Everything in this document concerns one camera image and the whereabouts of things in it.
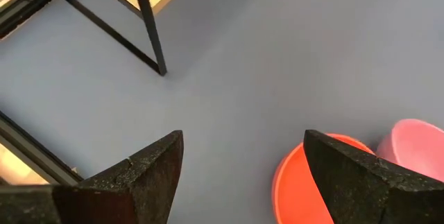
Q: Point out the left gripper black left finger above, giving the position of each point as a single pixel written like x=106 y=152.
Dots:
x=104 y=199

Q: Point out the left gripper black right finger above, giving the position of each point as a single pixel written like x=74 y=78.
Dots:
x=374 y=196

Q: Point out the plain pink bowl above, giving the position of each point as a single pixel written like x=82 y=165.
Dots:
x=416 y=147

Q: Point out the plain orange-red bowl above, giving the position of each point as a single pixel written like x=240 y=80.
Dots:
x=295 y=189

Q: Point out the blue-grey table mat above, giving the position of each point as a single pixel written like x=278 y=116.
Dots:
x=260 y=61

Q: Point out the black aluminium table frame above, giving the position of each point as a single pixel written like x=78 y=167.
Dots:
x=31 y=149

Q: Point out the wooden shelf black metal frame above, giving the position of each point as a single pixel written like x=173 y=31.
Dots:
x=150 y=26

